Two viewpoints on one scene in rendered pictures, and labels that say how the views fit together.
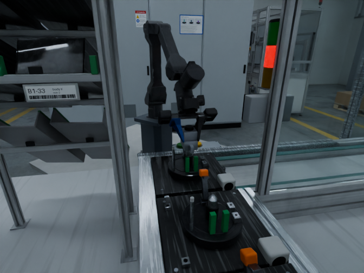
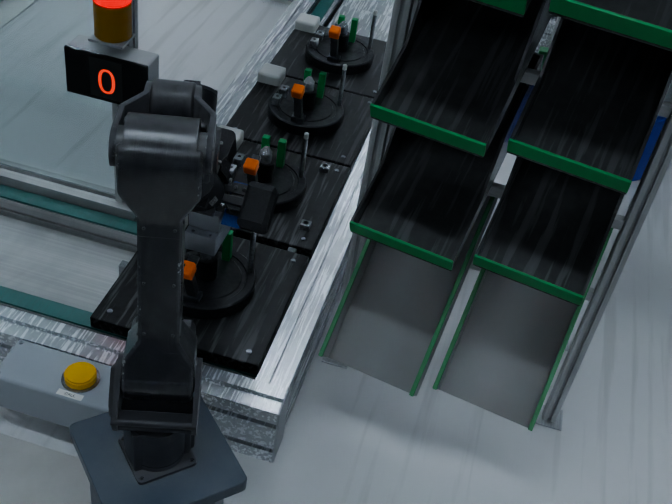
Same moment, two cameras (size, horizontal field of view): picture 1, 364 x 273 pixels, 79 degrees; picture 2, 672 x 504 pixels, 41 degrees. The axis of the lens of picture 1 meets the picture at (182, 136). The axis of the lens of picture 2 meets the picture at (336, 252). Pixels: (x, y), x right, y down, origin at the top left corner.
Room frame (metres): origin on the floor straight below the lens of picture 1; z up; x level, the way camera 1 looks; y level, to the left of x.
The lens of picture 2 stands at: (1.49, 0.46, 1.86)
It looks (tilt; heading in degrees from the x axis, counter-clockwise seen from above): 40 degrees down; 200
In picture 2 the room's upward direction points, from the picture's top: 10 degrees clockwise
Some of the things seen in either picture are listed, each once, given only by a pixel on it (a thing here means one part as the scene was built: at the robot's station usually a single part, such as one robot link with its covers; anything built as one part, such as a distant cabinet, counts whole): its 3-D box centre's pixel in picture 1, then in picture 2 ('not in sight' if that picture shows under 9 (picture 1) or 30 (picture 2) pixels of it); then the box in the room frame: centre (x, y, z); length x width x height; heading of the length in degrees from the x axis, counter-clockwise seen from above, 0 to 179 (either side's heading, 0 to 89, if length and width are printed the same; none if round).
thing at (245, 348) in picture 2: (188, 171); (205, 289); (0.66, -0.02, 0.96); 0.24 x 0.24 x 0.02; 11
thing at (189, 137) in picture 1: (189, 137); (211, 214); (0.65, -0.02, 1.09); 0.08 x 0.04 x 0.07; 11
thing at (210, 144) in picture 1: (196, 151); (81, 393); (0.88, -0.07, 0.93); 0.21 x 0.07 x 0.06; 101
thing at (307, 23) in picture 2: not in sight; (341, 38); (-0.08, -0.16, 1.01); 0.24 x 0.24 x 0.13; 11
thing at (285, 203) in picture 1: (270, 179); (26, 251); (0.69, -0.32, 0.91); 0.84 x 0.28 x 0.10; 101
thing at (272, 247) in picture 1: (212, 209); (264, 166); (0.40, -0.07, 1.01); 0.24 x 0.24 x 0.13; 11
